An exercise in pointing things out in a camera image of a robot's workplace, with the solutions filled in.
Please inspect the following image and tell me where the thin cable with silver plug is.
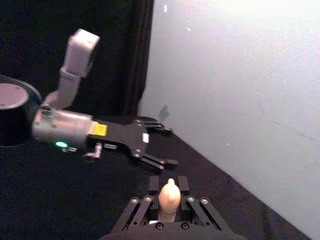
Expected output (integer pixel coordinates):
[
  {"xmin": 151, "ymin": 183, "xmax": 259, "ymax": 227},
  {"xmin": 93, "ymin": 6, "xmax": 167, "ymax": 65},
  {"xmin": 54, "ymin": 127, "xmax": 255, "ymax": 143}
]
[{"xmin": 81, "ymin": 142, "xmax": 104, "ymax": 164}]

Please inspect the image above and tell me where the small white plastic piece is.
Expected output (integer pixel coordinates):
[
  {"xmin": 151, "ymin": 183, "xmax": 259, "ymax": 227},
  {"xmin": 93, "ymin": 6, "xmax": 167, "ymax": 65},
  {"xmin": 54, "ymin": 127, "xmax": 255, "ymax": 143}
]
[{"xmin": 158, "ymin": 177, "xmax": 182, "ymax": 222}]

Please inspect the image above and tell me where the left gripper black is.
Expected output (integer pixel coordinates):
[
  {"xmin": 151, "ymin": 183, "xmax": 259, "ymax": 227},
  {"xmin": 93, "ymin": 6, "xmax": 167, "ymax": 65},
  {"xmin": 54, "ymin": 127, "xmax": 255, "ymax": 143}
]
[{"xmin": 86, "ymin": 116, "xmax": 179, "ymax": 175}]

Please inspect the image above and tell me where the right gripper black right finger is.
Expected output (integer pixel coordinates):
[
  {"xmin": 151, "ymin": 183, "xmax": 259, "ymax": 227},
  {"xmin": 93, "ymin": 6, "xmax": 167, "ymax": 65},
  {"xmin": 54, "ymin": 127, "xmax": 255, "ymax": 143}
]
[{"xmin": 176, "ymin": 175, "xmax": 224, "ymax": 232}]

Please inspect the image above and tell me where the black table cloth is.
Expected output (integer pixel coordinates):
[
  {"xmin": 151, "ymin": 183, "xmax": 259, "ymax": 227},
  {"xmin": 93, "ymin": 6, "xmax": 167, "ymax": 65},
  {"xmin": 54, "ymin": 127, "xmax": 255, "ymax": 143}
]
[{"xmin": 0, "ymin": 115, "xmax": 313, "ymax": 240}]

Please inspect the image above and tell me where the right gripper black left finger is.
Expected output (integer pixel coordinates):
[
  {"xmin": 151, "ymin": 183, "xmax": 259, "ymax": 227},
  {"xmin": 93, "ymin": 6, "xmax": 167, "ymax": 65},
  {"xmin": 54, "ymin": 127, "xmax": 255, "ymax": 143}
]
[{"xmin": 119, "ymin": 175, "xmax": 161, "ymax": 232}]

